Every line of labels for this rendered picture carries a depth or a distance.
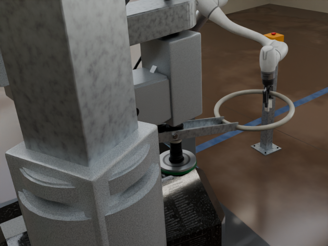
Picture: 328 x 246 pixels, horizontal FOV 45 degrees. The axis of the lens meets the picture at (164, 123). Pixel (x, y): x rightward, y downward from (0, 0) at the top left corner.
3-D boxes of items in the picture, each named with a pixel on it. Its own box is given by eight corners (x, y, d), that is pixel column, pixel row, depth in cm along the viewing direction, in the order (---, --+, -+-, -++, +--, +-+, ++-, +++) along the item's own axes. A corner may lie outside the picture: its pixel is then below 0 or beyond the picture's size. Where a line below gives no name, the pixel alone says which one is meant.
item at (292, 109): (260, 142, 221) (260, 137, 219) (197, 114, 255) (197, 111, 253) (311, 106, 246) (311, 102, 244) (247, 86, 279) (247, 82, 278)
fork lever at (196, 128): (149, 148, 187) (151, 138, 185) (125, 133, 200) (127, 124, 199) (241, 132, 232) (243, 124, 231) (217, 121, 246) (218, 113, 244)
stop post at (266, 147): (281, 149, 373) (291, 34, 323) (265, 155, 365) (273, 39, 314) (266, 140, 389) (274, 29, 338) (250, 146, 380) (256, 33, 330)
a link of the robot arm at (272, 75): (258, 71, 256) (258, 80, 259) (272, 73, 251) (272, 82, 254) (263, 66, 262) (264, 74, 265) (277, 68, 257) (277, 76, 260)
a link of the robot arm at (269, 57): (272, 73, 250) (281, 66, 258) (272, 50, 242) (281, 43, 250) (256, 71, 256) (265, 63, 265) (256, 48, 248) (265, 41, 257)
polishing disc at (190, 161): (166, 148, 230) (166, 146, 230) (201, 154, 222) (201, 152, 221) (150, 168, 213) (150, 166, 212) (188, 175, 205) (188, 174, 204)
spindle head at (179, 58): (147, 145, 184) (139, 51, 163) (120, 129, 199) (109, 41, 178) (203, 119, 203) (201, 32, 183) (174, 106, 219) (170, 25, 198)
